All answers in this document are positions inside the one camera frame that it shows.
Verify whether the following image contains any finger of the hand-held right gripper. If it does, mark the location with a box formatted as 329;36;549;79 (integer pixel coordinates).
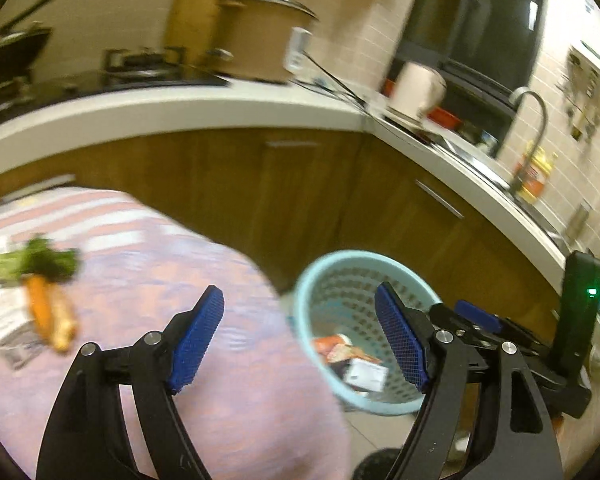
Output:
428;302;501;346
455;300;551;356

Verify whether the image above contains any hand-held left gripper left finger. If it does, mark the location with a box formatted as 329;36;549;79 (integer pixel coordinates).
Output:
35;285;226;480

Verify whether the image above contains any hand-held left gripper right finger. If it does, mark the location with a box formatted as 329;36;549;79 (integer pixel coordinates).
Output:
374;282;566;480

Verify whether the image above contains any blue white carton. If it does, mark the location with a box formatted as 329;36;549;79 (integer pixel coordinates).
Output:
342;357;388;393

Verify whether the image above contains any light blue plastic basket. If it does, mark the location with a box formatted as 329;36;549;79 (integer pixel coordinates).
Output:
294;250;443;417

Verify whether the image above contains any pink patterned tablecloth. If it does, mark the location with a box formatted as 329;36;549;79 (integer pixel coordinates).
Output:
0;186;353;480

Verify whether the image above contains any black round object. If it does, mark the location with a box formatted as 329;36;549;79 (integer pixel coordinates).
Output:
352;447;406;480

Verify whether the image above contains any yellow dish soap bottle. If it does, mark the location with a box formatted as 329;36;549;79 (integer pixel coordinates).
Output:
517;140;558;205

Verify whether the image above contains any steel sink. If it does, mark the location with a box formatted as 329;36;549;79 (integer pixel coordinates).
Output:
430;135;571;256

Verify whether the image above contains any wooden base cabinet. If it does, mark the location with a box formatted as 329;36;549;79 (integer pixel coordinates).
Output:
0;127;568;331

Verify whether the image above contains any green leafy vegetable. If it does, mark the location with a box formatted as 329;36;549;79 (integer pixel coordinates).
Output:
0;237;81;288

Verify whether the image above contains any white printed paper packet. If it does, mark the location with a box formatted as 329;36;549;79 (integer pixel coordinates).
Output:
0;237;46;371

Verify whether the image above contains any red tray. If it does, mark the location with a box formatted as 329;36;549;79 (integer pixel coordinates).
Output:
382;80;463;128

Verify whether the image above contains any steel faucet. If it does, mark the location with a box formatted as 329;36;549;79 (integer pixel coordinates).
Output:
507;87;550;196

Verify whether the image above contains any cream electric kettle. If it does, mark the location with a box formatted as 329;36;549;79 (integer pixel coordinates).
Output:
386;60;448;128

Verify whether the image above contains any black gas stove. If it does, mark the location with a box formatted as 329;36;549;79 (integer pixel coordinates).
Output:
0;47;231;126

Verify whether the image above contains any dark window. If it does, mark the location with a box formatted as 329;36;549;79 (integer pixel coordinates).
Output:
387;0;551;111

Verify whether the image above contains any beige rice cooker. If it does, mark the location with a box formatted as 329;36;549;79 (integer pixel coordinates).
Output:
215;0;320;85

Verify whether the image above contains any wooden cutting board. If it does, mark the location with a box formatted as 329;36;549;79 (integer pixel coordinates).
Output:
165;0;271;56

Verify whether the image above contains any black wok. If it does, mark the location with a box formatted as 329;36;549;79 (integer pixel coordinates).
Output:
0;27;53;83

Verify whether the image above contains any black power cable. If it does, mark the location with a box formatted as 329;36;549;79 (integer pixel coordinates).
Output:
302;50;396;131

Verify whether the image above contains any wok lid with black handle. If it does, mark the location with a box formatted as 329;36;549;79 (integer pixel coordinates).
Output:
0;0;56;38

